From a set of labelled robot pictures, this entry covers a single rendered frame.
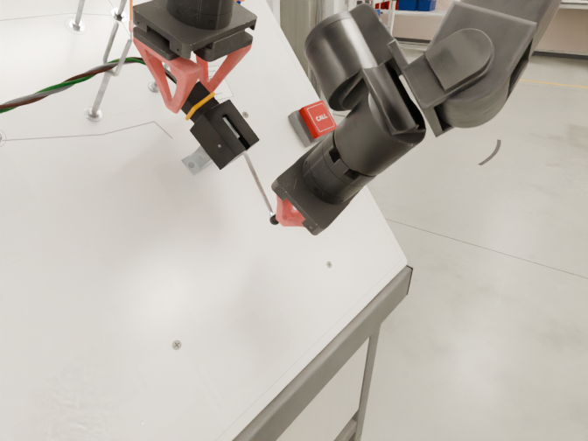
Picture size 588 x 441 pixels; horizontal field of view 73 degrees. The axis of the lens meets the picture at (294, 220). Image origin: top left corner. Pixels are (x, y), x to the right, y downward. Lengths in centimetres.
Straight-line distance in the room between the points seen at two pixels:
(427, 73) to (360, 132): 6
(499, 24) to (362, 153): 12
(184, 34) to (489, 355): 166
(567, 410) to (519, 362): 21
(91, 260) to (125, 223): 5
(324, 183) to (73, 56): 32
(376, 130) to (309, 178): 9
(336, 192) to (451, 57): 14
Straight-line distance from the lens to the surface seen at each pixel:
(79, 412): 44
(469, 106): 31
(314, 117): 61
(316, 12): 140
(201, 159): 49
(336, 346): 56
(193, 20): 39
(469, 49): 30
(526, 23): 32
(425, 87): 30
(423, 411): 158
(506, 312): 203
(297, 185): 37
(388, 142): 31
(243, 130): 45
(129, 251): 45
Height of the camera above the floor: 130
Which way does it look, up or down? 33 degrees down
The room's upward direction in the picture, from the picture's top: straight up
